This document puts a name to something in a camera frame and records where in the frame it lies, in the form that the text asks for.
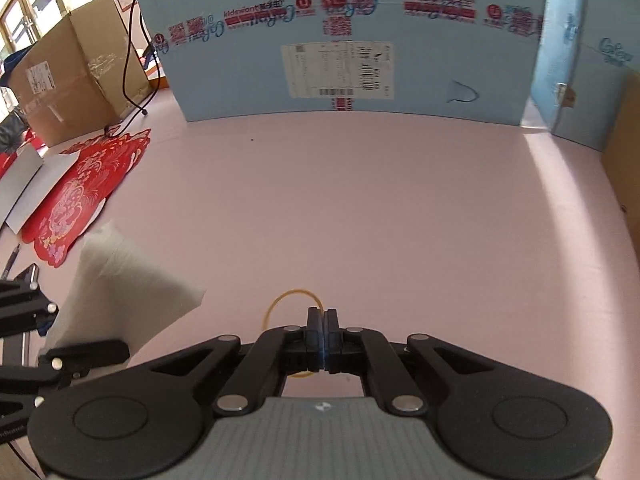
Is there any white fabric shopping bag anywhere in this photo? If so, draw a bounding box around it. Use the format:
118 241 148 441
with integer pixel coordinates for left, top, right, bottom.
40 221 205 356

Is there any yellow rubber band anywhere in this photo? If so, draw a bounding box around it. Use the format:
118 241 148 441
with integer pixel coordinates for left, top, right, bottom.
262 287 327 380

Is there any white cardboard sheet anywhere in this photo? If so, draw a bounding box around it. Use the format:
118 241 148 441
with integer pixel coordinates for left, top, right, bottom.
0 144 79 234

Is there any red paper-cut decoration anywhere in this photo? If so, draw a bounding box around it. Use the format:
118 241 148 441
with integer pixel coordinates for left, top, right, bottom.
21 129 151 268

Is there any brown cardboard box left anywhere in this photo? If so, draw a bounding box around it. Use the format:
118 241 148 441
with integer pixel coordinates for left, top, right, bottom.
8 0 152 148

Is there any brown cardboard box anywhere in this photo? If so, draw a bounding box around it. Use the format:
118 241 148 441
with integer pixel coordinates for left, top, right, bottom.
8 0 152 148
601 72 640 256

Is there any brown cardboard box right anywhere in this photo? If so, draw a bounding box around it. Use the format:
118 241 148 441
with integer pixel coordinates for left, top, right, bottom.
601 72 640 256

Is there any large blue cardboard box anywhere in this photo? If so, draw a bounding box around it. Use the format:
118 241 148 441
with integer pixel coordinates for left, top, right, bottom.
138 0 544 125

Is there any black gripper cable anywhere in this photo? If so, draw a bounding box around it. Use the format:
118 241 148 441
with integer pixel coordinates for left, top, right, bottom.
4 439 44 478

